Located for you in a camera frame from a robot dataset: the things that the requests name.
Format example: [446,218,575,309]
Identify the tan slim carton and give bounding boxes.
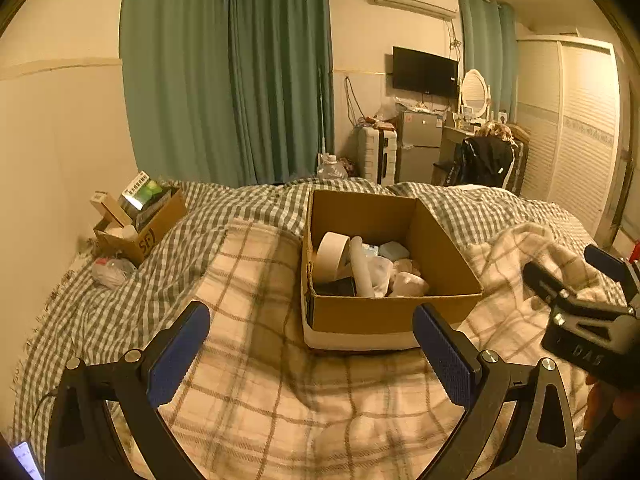
[90,191,132,228]

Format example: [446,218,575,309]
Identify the crumpled clear plastic bag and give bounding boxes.
[91,256,137,289]

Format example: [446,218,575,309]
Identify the oval white vanity mirror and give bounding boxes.
[459,69,491,121]

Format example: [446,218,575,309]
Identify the beige tape roll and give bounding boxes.
[314,231,353,281]

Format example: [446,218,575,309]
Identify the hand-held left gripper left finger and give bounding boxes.
[45,301,212,480]

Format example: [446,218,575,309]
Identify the beige plaid blanket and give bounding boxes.
[90,217,621,480]

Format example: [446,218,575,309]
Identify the white dressing table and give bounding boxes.
[439,124,476,166]

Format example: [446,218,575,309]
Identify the thin white pole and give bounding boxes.
[317,65,331,156]

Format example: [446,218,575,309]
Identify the white plastic items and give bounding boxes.
[369,255,401,297]

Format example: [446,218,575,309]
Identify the patterned dark trunk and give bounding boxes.
[511,137,531,193]

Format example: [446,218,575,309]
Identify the black wall television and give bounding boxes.
[392,46,459,96]

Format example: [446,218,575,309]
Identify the white ribbed suitcase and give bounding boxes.
[356,125,398,184]

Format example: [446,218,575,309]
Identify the large cardboard box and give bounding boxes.
[300,189,485,352]

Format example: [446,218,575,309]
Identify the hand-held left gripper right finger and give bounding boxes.
[412,302,578,480]

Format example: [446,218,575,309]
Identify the person's right hand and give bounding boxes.
[582,374,640,431]

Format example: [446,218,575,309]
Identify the green and white carton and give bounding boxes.
[119,171,165,211]

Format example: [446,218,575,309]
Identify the smartphone with lit screen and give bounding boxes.
[10,441,43,480]

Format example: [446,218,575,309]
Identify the thin black cable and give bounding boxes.
[32,390,63,426]

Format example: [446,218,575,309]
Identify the black jacket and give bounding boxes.
[447,136,516,188]

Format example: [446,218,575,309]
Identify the narrow green curtain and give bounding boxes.
[457,0,518,123]

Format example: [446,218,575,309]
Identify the grey small fridge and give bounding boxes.
[395,110,443,184]

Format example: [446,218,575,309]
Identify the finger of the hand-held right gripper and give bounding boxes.
[522,259,638,322]
[584,244,640,307]

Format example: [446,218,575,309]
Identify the wide green curtain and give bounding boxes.
[121,0,335,187]

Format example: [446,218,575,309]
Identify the small cardboard box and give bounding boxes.
[93,187,188,268]

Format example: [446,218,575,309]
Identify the white slatted wardrobe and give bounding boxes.
[515,35,628,243]

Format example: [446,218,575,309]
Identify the large clear water bottle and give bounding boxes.
[316,152,348,180]

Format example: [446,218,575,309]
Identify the white plastic tube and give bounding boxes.
[349,236,373,297]

